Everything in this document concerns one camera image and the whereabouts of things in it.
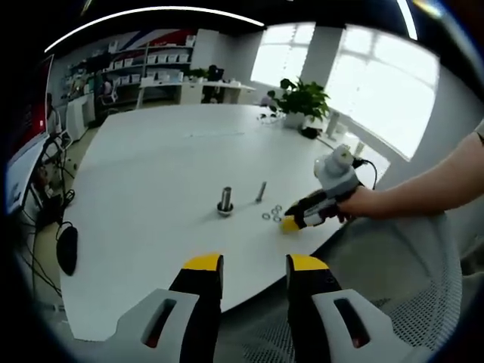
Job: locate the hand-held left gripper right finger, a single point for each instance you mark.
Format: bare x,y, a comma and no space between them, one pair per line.
308,291

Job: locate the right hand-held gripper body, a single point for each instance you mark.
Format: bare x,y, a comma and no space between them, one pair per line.
338,174

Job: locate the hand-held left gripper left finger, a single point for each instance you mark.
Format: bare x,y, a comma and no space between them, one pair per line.
198,287

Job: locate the thin metal threaded stud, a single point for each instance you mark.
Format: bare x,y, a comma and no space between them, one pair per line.
261,193

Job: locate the thick metal threaded stud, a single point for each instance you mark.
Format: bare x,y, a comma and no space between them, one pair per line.
225,200

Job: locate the person's right hand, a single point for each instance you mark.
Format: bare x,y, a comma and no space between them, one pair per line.
361,206

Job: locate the small black object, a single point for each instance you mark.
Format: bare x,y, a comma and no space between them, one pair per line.
311,132

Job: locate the white plant pot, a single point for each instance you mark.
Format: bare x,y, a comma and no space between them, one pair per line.
294,121

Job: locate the green potted plant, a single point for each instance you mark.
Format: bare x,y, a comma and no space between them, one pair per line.
306,98

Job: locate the white mesh office chair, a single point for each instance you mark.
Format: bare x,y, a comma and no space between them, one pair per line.
408,287

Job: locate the black computer mouse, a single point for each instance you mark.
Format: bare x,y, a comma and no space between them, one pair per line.
67,251

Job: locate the black office chair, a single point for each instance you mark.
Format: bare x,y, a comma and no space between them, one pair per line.
212,75

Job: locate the white background desk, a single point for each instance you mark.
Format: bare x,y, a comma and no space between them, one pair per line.
196,89

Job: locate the short ceiling light strip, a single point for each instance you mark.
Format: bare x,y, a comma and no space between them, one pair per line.
407,19

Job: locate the white cabinet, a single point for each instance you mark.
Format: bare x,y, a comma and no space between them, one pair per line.
79,115

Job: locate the small white office chair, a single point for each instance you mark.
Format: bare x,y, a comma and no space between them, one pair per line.
109,94

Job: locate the storage shelf with white bins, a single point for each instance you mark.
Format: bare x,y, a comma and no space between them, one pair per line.
151,56

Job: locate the computer monitor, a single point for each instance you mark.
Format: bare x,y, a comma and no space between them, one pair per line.
30,113

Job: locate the long curved ceiling light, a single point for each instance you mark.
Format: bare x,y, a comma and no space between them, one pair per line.
151,12

